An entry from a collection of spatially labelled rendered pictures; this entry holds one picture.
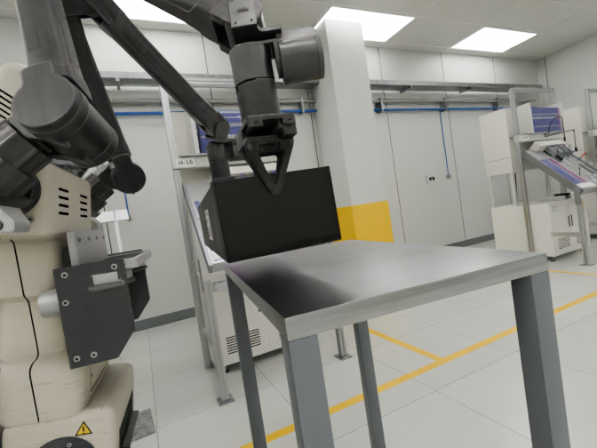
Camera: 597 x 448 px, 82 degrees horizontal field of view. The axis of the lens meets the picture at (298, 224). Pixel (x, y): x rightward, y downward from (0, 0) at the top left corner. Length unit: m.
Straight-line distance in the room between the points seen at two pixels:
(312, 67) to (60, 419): 0.67
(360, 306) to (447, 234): 5.21
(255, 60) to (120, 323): 0.46
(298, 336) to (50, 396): 0.43
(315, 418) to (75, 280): 0.42
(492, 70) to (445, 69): 1.11
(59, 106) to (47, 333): 0.39
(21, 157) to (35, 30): 0.20
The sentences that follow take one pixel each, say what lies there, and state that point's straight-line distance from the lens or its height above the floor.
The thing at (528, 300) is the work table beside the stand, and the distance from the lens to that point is 0.69.
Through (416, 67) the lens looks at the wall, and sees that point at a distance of 5.79.
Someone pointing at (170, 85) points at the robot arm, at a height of 1.29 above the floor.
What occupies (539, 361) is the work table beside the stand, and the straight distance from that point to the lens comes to 0.72.
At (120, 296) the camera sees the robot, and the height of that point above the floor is 0.83.
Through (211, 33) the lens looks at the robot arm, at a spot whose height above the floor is 1.21.
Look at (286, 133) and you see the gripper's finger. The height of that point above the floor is 1.03.
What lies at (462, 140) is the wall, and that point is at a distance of 6.11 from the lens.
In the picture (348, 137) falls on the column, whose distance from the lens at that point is 4.03.
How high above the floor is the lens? 0.93
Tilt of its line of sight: 2 degrees down
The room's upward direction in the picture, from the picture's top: 9 degrees counter-clockwise
